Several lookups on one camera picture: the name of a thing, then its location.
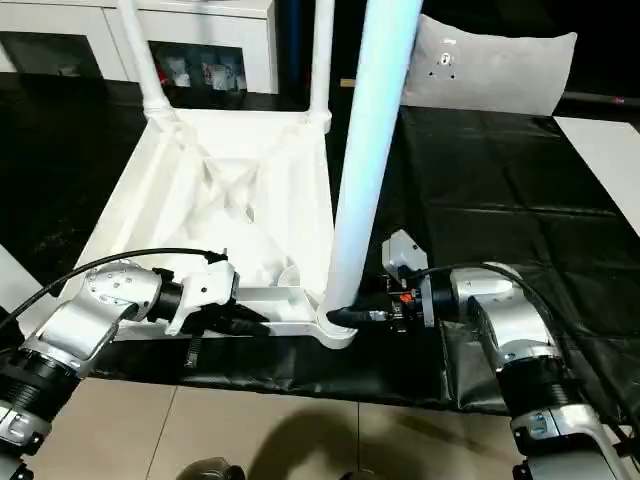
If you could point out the black work mat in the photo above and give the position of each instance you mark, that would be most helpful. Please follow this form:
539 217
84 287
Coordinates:
520 200

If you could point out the white plastic table top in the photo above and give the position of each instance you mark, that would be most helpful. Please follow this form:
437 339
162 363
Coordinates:
230 200

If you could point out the white board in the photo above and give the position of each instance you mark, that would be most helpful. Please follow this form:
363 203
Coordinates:
605 160

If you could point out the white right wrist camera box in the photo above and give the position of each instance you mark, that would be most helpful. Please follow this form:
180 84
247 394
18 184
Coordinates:
405 255

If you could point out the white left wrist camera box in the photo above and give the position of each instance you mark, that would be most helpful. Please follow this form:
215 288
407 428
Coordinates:
205 290

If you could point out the white glass-door cabinet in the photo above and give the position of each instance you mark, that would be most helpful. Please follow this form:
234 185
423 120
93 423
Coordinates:
80 40

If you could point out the grey white pillow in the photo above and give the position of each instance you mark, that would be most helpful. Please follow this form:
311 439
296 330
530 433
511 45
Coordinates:
490 65

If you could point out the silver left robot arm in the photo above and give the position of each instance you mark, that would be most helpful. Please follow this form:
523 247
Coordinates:
80 340

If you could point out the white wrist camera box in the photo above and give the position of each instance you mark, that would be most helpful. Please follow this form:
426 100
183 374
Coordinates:
405 255
205 290

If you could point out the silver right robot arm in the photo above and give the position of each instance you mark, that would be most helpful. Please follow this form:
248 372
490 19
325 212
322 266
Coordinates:
520 340

